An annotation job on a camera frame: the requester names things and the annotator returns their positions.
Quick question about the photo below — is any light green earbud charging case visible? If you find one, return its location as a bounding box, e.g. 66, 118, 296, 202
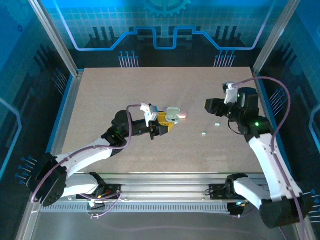
165, 106, 182, 125

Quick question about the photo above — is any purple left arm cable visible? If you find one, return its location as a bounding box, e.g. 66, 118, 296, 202
32, 104, 143, 220

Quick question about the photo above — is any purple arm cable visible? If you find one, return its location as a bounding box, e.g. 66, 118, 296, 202
231, 76, 307, 240
32, 104, 143, 220

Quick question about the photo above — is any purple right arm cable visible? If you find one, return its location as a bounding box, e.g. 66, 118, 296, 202
231, 76, 307, 240

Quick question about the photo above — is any aluminium table side rail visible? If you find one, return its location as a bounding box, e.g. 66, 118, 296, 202
251, 68, 288, 181
46, 69, 85, 157

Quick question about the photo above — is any aluminium front mounting rail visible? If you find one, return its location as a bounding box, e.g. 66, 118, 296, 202
67, 171, 301, 205

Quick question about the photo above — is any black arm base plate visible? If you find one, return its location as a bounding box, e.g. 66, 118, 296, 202
75, 183, 123, 201
209, 183, 235, 201

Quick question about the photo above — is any grey slotted cable duct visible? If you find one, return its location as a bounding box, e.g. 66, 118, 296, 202
39, 202, 231, 214

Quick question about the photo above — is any aluminium frame post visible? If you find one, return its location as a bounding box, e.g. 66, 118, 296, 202
251, 0, 298, 77
27, 0, 79, 77

